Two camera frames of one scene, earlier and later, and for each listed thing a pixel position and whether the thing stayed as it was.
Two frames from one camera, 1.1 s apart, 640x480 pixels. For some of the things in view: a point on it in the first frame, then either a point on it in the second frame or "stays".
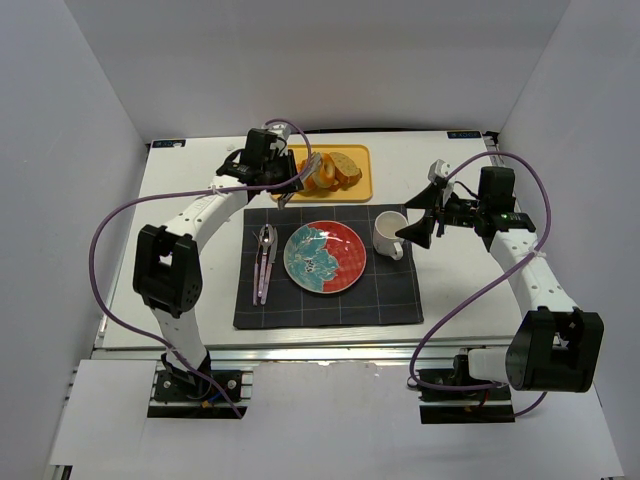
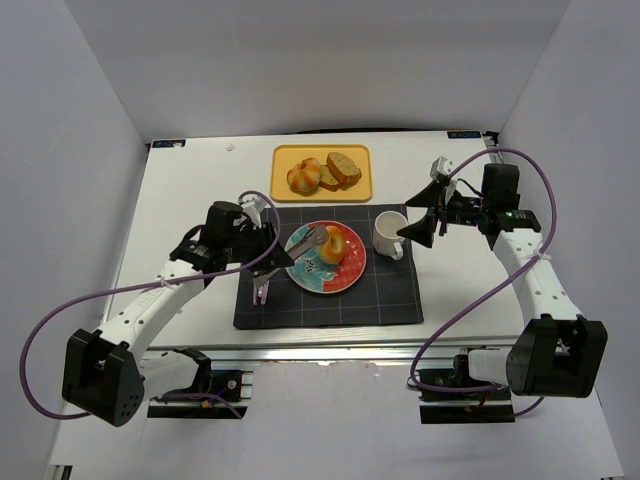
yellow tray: [359, 191] stays
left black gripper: [291, 170] to [267, 247]
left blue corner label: [168, 143] stays
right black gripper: [436, 215] stays
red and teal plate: [325, 257] stays
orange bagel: [326, 174] to [333, 250]
